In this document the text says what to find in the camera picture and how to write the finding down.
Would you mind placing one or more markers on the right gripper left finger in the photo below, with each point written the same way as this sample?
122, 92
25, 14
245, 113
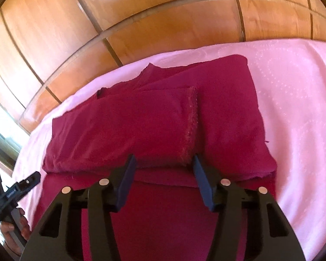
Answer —
78, 225

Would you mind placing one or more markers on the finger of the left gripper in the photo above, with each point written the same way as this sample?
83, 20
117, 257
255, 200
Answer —
30, 182

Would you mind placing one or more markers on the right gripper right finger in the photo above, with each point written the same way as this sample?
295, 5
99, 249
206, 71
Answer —
250, 224

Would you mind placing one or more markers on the dark red garment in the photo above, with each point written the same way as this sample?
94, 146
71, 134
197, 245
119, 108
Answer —
164, 117

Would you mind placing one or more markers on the person's left hand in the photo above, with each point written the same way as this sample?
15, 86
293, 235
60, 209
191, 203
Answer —
6, 228

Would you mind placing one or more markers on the wood framed mirror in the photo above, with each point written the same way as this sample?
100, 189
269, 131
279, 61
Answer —
12, 139

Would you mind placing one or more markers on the pink bedspread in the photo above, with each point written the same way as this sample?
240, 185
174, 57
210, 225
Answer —
296, 108

